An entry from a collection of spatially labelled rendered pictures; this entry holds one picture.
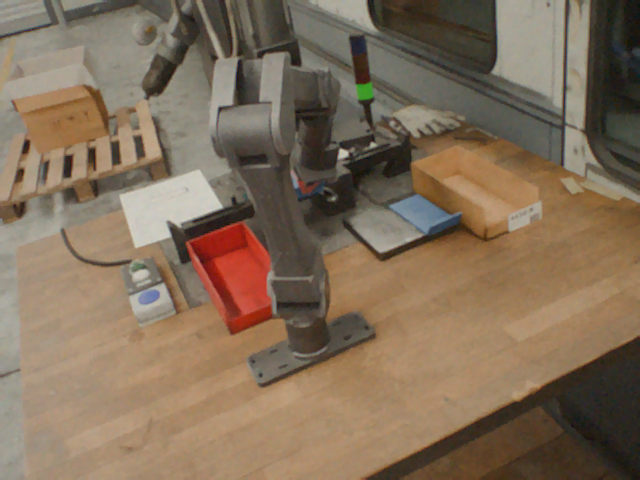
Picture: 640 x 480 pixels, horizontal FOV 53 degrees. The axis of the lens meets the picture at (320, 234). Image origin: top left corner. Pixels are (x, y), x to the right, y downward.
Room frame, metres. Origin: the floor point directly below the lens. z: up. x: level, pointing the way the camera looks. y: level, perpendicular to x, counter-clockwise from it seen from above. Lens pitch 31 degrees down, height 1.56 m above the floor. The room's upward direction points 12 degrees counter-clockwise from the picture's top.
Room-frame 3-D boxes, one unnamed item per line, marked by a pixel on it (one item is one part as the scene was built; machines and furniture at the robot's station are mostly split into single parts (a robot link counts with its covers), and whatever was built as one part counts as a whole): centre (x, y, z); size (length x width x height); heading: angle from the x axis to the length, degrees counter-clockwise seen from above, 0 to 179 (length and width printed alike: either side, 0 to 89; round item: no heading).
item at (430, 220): (1.05, -0.20, 0.93); 0.15 x 0.07 x 0.03; 20
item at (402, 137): (1.30, -0.20, 0.95); 0.06 x 0.03 x 0.09; 108
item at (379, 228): (1.06, -0.15, 0.91); 0.17 x 0.16 x 0.02; 108
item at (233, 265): (0.97, 0.16, 0.93); 0.25 x 0.12 x 0.06; 18
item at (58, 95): (4.39, 1.55, 0.40); 0.67 x 0.60 x 0.50; 10
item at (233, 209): (1.14, 0.20, 0.95); 0.15 x 0.03 x 0.10; 108
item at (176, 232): (1.11, 0.26, 0.95); 0.06 x 0.03 x 0.09; 108
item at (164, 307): (0.95, 0.32, 0.90); 0.07 x 0.07 x 0.06; 18
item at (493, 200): (1.09, -0.31, 0.93); 0.25 x 0.13 x 0.08; 18
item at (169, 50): (1.42, 0.23, 1.25); 0.19 x 0.07 x 0.19; 108
